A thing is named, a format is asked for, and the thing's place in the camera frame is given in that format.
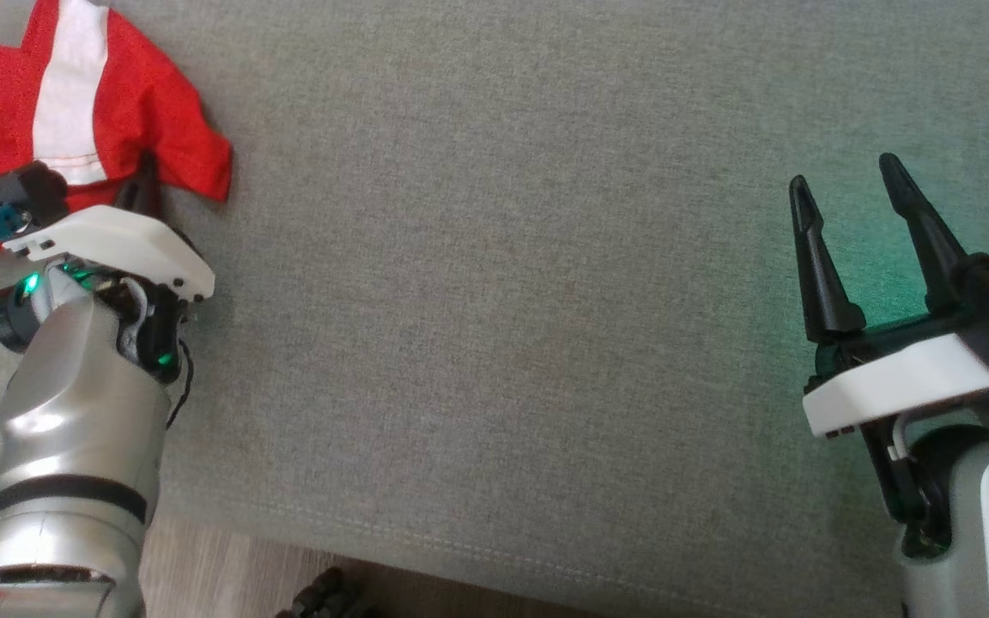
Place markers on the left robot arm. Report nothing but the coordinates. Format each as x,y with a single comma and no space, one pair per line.
74,412

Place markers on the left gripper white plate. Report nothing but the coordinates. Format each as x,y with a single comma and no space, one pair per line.
117,240

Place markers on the red shorts with white stripe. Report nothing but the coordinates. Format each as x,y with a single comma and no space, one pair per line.
142,103

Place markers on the grey fabric sofa seat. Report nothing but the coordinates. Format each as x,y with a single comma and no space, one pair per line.
503,257

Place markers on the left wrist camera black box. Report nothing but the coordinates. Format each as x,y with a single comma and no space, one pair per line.
27,189

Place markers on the black ribbed object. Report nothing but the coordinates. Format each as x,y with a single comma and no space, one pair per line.
327,596

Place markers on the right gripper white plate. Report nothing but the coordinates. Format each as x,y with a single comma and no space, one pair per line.
889,386

